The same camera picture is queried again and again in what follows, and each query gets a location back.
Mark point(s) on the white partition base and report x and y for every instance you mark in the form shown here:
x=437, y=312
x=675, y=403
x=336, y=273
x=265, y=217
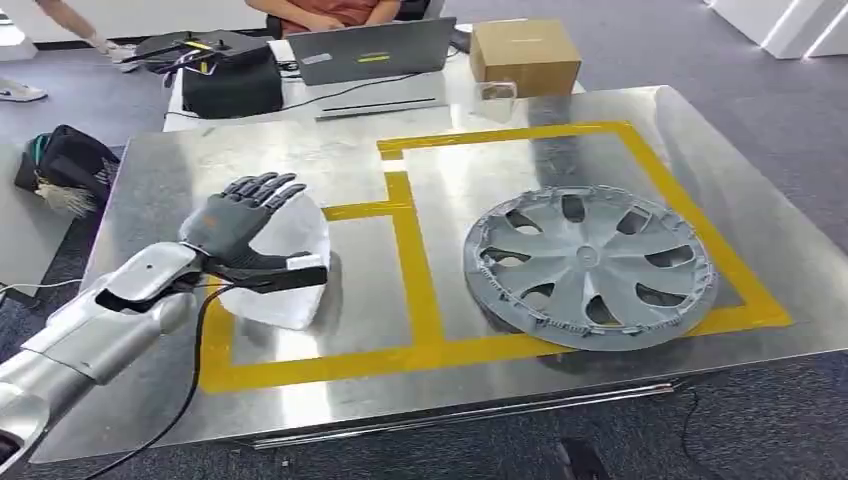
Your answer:
x=782, y=23

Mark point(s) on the cardboard box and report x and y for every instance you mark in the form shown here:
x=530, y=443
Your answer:
x=523, y=60

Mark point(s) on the clear plastic cup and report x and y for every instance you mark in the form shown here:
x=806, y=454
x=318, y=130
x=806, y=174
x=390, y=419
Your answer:
x=495, y=102

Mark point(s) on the white shoe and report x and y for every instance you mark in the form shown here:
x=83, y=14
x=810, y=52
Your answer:
x=23, y=91

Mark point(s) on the person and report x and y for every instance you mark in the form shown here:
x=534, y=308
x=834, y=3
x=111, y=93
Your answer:
x=324, y=13
x=69, y=20

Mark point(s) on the grey wheel hubcap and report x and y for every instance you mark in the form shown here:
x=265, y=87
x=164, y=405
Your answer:
x=583, y=265

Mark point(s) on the yellow bench tape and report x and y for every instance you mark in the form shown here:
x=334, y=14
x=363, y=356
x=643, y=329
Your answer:
x=414, y=265

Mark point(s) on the black box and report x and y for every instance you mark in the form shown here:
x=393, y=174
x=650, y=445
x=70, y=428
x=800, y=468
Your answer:
x=232, y=89

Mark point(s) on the black bag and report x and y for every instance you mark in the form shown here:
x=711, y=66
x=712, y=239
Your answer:
x=66, y=166

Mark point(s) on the white cloth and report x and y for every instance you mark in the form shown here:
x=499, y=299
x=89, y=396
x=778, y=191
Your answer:
x=291, y=232

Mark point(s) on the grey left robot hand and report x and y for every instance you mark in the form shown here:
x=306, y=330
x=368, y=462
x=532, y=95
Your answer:
x=228, y=225

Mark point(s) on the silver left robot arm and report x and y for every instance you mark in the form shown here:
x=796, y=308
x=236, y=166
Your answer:
x=99, y=324

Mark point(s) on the grey laptop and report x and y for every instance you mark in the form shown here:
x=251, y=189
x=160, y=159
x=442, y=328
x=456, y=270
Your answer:
x=371, y=53

